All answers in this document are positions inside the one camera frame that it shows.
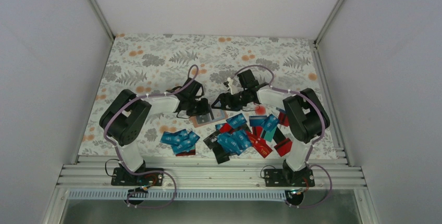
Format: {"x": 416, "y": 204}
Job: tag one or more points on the floral patterned table mat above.
{"x": 153, "y": 63}

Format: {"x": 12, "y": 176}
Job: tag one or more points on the black VIP card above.
{"x": 212, "y": 140}

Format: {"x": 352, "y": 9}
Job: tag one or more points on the grey slotted cable duct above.
{"x": 179, "y": 195}

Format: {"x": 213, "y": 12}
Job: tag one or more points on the blue card centre top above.
{"x": 236, "y": 120}

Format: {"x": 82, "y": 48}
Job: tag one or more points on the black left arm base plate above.
{"x": 121, "y": 177}

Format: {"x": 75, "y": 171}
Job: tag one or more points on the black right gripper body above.
{"x": 235, "y": 104}

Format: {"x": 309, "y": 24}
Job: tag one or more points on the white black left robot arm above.
{"x": 124, "y": 119}

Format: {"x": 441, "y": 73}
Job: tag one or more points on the red card centre top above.
{"x": 225, "y": 128}

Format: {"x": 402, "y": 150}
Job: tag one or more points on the red card far right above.
{"x": 283, "y": 147}

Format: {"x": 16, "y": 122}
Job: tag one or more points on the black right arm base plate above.
{"x": 286, "y": 178}

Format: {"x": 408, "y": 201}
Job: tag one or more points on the teal card right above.
{"x": 268, "y": 135}

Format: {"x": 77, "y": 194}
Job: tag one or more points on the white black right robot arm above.
{"x": 307, "y": 118}

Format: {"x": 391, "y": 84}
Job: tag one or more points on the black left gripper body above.
{"x": 194, "y": 109}

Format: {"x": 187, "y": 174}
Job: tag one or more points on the aluminium rail frame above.
{"x": 206, "y": 173}

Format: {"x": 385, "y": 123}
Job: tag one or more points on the blue card right top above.
{"x": 270, "y": 123}

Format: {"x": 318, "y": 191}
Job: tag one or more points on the red VIP card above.
{"x": 259, "y": 144}

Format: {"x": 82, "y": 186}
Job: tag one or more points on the blue card left pile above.
{"x": 182, "y": 142}

